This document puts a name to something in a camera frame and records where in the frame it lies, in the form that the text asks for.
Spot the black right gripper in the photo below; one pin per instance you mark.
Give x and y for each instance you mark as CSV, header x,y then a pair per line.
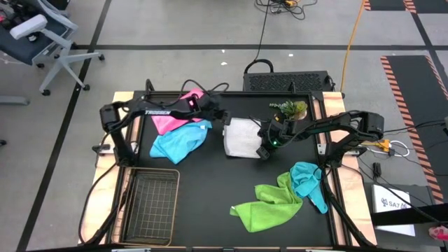
x,y
274,133

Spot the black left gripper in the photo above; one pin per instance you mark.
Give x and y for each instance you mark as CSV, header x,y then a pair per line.
x,y
211,106

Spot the green microfiber towel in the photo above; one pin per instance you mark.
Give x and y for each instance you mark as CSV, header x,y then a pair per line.
x,y
269,210

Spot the pink microfiber towel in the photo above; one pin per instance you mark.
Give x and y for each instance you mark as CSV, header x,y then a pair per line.
x,y
168,123

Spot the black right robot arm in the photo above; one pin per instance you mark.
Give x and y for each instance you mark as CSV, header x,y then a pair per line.
x,y
336,126

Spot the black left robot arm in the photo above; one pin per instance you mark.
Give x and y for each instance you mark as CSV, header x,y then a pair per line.
x,y
157,112

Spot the turquoise microfiber towel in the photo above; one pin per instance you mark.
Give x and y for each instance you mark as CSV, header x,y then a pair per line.
x,y
304,178

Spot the blue microfiber towel white tag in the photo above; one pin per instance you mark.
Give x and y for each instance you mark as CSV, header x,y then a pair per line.
x,y
175,145

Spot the small potted succulent plant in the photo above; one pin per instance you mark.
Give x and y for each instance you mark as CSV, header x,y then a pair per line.
x,y
294,108

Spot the black perforated computer case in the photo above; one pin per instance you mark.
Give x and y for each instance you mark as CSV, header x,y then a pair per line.
x,y
280,82

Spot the light wooden table side board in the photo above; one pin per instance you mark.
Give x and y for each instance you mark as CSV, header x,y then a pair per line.
x,y
353,196
99,203

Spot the small black power brick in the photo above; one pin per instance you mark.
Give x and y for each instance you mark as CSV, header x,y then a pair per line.
x,y
377,169

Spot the white paper sign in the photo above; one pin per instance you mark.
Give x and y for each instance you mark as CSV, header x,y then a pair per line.
x,y
388,217

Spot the large black orange-striped floor mat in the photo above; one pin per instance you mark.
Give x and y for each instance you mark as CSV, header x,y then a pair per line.
x,y
416,98

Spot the small black orange-striped floor mat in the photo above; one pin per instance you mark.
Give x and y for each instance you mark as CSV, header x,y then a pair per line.
x,y
385,4

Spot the pink speckled object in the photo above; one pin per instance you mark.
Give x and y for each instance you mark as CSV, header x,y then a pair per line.
x,y
439,234

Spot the grey desk foot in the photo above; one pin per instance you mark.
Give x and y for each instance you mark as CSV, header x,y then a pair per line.
x,y
14,100

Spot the white grey office chair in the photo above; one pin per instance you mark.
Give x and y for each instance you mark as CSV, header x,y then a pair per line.
x,y
26,26

